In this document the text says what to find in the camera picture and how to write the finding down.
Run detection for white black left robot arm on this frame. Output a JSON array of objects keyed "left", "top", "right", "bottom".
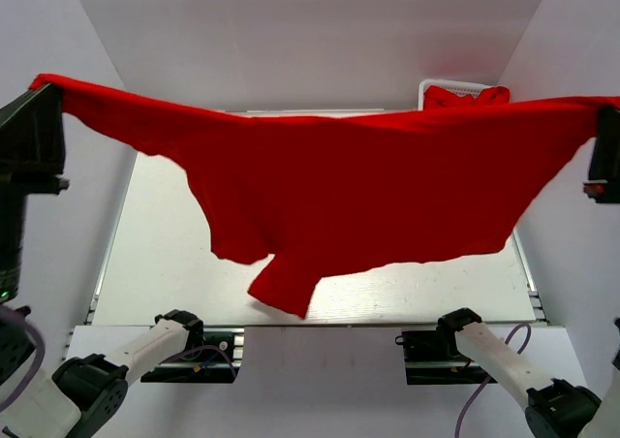
[{"left": 1, "top": 83, "right": 203, "bottom": 437}]

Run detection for white plastic basket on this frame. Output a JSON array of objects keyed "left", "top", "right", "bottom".
[{"left": 417, "top": 78, "right": 495, "bottom": 110}]

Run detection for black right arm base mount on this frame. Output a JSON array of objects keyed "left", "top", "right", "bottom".
[{"left": 394, "top": 328, "right": 487, "bottom": 386}]

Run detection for red t-shirt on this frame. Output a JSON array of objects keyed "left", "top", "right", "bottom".
[{"left": 33, "top": 74, "right": 619, "bottom": 317}]

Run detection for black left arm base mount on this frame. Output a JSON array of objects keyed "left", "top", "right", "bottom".
[{"left": 140, "top": 327, "right": 244, "bottom": 385}]

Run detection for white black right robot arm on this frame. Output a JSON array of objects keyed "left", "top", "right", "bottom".
[{"left": 437, "top": 108, "right": 619, "bottom": 437}]

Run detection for red t-shirts in basket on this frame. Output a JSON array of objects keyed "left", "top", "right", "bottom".
[{"left": 422, "top": 85, "right": 511, "bottom": 110}]

